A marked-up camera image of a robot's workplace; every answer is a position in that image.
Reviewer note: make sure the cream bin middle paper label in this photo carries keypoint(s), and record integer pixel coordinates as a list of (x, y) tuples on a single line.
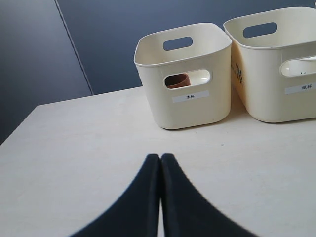
[(272, 63)]

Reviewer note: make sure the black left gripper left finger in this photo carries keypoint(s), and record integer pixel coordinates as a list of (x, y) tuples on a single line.
[(136, 212)]

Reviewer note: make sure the brown wooden cup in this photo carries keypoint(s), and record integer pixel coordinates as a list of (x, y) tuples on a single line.
[(177, 81)]

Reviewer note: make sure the cream bin left wood label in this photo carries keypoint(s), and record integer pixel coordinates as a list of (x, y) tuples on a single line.
[(203, 52)]

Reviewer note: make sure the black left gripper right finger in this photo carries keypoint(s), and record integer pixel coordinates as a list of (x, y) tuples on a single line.
[(186, 213)]

